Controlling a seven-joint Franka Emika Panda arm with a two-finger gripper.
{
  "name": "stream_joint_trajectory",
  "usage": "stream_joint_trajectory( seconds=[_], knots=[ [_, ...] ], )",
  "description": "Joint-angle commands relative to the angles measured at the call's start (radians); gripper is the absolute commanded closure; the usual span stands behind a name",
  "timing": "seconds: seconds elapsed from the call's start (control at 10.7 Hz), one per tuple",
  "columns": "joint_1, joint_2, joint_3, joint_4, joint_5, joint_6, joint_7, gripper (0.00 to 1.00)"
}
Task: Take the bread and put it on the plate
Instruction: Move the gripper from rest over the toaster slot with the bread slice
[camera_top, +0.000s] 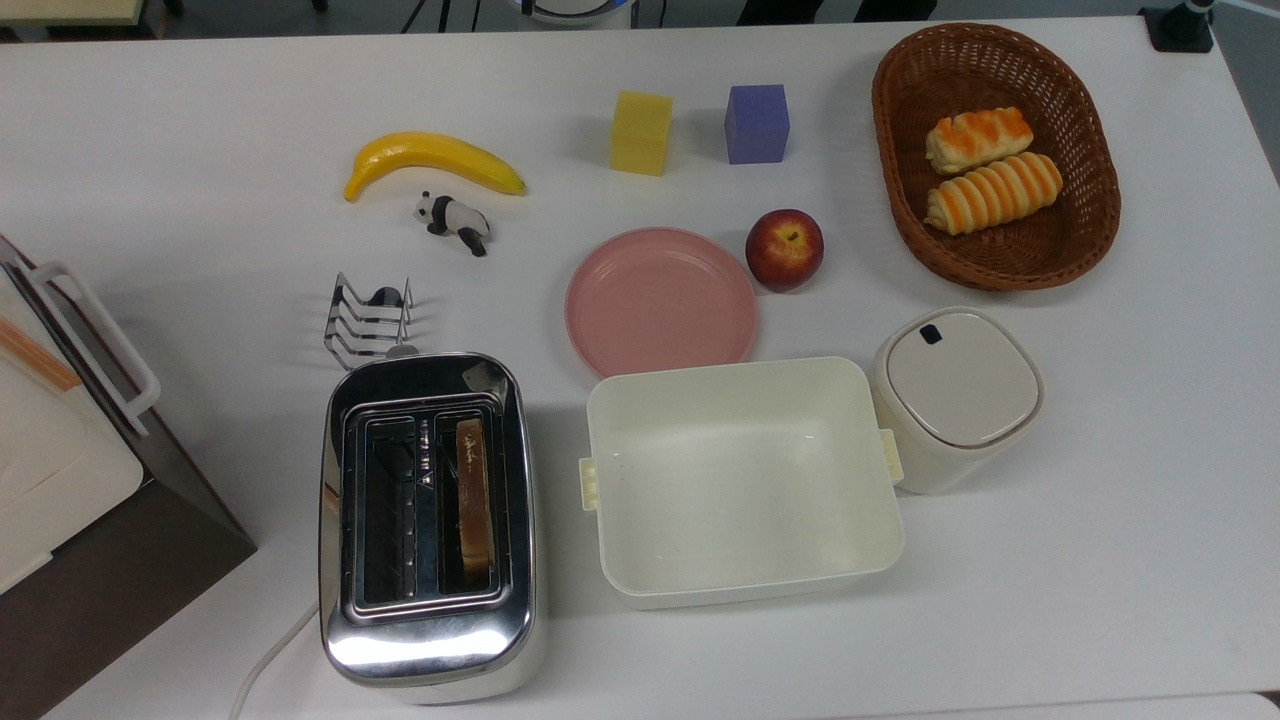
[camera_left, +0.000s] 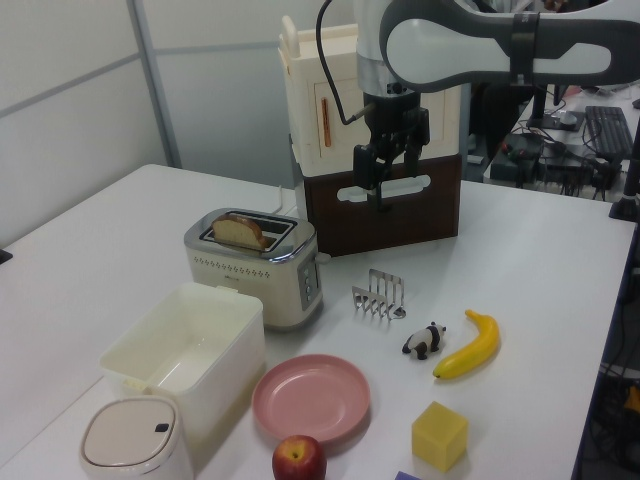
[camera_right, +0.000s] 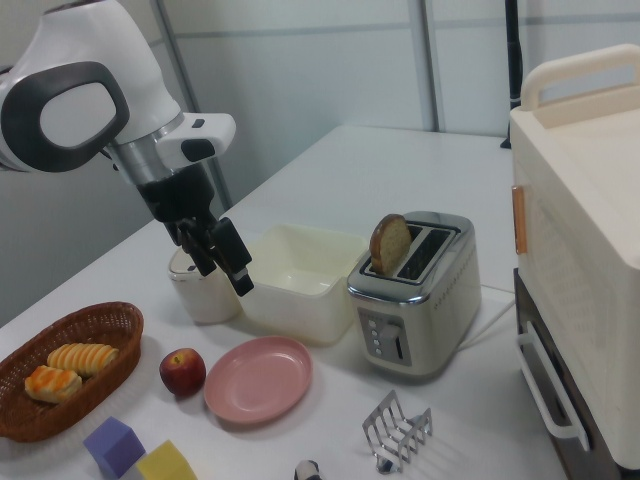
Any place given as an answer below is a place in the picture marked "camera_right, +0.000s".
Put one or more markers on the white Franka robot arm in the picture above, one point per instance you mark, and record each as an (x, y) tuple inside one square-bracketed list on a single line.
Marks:
[(100, 40)]

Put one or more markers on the cream and chrome toaster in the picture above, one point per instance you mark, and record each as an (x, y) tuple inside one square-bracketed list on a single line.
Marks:
[(425, 320)]

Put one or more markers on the red apple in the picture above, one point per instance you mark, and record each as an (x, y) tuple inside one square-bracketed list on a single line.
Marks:
[(182, 372)]

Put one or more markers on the yellow foam cube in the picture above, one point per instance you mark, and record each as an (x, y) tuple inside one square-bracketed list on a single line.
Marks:
[(165, 462)]

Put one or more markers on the brown wicker basket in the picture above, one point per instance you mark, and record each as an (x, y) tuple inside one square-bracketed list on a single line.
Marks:
[(120, 325)]

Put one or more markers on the panda figurine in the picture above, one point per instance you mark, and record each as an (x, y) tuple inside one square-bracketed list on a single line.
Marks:
[(306, 471)]

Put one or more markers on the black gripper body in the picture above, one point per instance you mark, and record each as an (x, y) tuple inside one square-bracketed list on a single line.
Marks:
[(175, 200)]

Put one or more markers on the small cream lidded bin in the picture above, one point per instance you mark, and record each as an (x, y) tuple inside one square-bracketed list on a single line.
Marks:
[(200, 300)]

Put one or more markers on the black camera stand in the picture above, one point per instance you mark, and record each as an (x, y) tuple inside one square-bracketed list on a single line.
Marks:
[(515, 60)]

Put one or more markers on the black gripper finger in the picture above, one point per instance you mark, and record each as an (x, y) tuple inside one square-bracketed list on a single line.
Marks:
[(200, 250), (232, 250)]

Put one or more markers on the orange glazed bread roll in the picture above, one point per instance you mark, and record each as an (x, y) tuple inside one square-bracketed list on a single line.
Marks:
[(52, 385)]

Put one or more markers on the striped bread roll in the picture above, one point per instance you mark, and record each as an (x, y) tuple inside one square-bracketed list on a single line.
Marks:
[(82, 357)]

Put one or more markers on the bread slice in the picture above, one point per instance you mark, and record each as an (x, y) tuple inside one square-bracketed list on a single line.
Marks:
[(390, 245)]

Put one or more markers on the metal toast rack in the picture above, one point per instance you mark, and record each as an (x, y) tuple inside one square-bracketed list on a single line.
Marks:
[(369, 429)]

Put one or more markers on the pink plate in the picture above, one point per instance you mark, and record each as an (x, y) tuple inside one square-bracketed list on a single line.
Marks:
[(257, 382)]

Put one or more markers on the cream open plastic box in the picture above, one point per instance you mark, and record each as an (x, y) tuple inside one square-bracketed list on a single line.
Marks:
[(300, 310)]

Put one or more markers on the purple foam cube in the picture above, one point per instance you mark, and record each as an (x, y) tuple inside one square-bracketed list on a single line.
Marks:
[(112, 445)]

